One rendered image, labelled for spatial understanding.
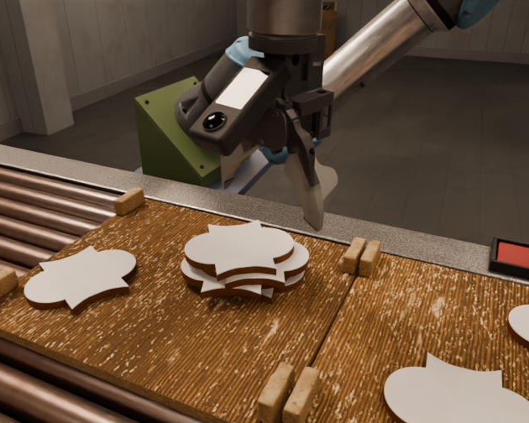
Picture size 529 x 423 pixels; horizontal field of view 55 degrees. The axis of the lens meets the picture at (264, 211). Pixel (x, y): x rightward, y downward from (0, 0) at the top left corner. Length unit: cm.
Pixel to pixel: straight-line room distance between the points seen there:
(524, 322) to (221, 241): 38
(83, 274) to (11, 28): 360
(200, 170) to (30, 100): 331
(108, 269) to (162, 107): 51
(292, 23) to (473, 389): 40
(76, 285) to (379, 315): 38
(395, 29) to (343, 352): 57
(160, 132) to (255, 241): 47
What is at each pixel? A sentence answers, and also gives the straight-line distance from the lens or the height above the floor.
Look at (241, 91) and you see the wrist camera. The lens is 51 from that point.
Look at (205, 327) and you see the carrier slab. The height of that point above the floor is 94.
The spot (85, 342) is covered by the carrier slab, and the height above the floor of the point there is 94.
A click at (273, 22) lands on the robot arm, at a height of 127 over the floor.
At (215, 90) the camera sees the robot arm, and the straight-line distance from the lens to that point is 106.
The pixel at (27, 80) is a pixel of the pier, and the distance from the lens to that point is 426.
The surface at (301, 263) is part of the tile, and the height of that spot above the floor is 97.
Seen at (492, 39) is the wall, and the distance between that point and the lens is 716.
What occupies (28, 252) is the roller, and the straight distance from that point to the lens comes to 85.
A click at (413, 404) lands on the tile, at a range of 53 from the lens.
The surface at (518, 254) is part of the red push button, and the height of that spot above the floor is 93.
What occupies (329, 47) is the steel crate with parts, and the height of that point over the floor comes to 26.
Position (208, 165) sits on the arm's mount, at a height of 91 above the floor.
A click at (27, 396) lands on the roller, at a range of 61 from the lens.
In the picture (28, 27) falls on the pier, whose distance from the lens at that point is 415.
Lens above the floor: 134
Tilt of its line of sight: 28 degrees down
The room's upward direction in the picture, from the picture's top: straight up
